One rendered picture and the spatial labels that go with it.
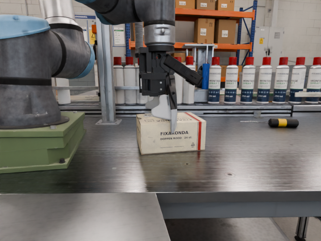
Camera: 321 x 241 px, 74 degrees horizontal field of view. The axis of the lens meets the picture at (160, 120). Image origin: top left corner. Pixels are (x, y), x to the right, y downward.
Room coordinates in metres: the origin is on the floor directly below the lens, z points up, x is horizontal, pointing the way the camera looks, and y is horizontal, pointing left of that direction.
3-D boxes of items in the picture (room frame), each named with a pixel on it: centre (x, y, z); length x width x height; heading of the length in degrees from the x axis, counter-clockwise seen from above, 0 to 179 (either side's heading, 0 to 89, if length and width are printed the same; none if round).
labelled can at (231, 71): (0.97, -0.32, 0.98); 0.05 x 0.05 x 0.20
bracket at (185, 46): (1.07, -0.17, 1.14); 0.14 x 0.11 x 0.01; 91
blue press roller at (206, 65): (1.02, -0.21, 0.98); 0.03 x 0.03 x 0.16
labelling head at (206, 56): (1.06, -0.17, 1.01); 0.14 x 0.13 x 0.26; 91
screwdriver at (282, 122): (0.75, -0.39, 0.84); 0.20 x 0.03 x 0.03; 83
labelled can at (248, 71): (0.97, -0.39, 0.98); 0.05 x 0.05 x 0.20
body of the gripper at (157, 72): (0.55, 0.01, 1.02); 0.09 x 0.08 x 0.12; 101
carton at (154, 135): (0.55, -0.02, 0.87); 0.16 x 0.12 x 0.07; 101
